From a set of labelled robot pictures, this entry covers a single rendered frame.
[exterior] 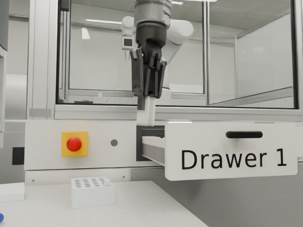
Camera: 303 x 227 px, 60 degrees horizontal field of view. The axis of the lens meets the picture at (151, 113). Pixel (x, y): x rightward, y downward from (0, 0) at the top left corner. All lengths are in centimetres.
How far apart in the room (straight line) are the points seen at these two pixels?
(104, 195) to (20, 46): 368
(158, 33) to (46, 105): 40
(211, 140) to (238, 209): 49
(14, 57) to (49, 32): 323
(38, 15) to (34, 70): 17
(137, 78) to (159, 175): 37
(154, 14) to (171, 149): 31
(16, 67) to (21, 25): 59
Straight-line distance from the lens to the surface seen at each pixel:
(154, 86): 65
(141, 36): 64
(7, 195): 67
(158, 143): 64
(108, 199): 57
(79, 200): 56
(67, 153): 78
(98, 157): 82
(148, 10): 64
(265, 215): 106
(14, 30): 422
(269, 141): 60
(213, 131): 54
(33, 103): 84
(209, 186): 92
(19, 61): 409
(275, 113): 104
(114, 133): 82
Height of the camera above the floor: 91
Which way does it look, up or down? 4 degrees up
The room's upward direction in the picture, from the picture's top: straight up
